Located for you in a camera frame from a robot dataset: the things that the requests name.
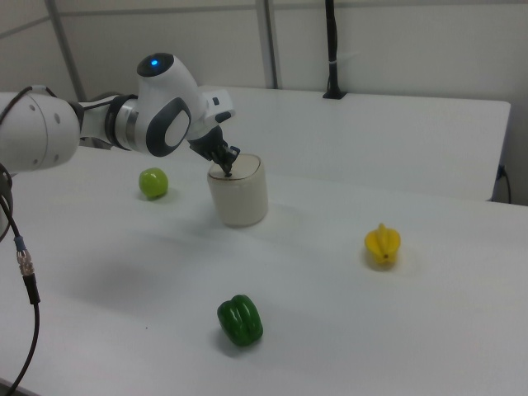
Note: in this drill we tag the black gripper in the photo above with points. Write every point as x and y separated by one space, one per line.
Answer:
206 144

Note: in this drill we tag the grey wall frame post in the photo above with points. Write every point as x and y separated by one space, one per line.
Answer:
68 45
273 45

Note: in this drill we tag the cream plastic garbage bin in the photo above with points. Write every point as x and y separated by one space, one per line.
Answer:
239 202

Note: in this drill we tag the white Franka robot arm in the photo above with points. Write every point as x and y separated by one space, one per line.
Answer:
165 103

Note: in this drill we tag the yellow toy starfruit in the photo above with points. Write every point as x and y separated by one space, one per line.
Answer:
383 246

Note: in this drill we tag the green toy apple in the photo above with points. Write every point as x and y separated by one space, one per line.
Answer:
153 182

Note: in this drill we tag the green toy bell pepper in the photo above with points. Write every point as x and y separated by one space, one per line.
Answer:
240 320

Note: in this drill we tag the cream garbage bin lid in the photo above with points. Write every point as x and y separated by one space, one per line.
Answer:
247 167

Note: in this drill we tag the black pole with clamp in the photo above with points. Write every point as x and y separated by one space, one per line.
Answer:
332 49

